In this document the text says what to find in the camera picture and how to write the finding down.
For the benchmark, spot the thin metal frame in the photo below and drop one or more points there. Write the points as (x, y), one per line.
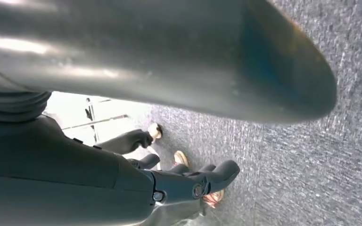
(91, 113)

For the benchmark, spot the person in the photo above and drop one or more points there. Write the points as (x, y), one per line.
(128, 142)
(213, 199)

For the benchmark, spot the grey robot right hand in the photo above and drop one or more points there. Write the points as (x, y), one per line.
(59, 174)

